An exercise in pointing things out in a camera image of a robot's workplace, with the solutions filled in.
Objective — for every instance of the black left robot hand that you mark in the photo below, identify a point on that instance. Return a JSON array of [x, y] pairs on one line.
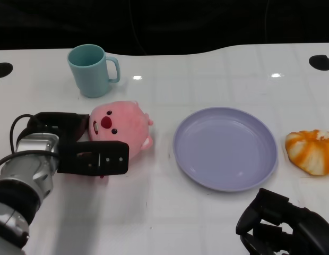
[[82, 156]]

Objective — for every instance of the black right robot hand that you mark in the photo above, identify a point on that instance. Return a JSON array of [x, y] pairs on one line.
[[292, 228]]

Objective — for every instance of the pink plush beaver doll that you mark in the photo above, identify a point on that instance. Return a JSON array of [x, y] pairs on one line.
[[122, 122]]

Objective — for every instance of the lavender plastic plate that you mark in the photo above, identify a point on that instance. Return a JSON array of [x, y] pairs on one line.
[[225, 148]]

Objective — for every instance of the orange striped bun toy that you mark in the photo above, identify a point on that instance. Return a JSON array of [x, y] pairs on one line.
[[310, 154]]

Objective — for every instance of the teal plastic mug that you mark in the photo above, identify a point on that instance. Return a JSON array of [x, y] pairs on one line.
[[90, 77]]

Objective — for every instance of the black table grommet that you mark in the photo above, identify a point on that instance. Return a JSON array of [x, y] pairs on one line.
[[320, 62], [2, 70]]

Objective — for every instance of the black backdrop cloth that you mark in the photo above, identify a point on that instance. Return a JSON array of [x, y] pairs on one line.
[[164, 21]]

